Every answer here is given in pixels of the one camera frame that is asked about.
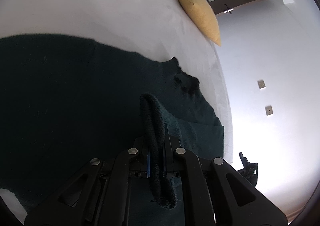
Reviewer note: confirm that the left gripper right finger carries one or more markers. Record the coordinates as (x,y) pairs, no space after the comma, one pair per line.
(214,193)

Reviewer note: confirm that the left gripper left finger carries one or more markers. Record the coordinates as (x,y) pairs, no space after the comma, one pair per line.
(104,199)

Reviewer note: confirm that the dark green knit garment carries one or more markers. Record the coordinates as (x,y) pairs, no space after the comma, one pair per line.
(66,100)

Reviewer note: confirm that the yellow cushion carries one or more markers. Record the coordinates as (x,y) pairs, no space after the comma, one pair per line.
(202,15)

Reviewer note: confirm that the lower wall socket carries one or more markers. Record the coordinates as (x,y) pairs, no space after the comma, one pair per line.
(269,110)

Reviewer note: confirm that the wall socket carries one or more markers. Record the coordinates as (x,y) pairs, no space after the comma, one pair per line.
(261,84)
(269,110)

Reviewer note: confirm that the upper wall socket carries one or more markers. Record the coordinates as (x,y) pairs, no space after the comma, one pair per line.
(261,84)

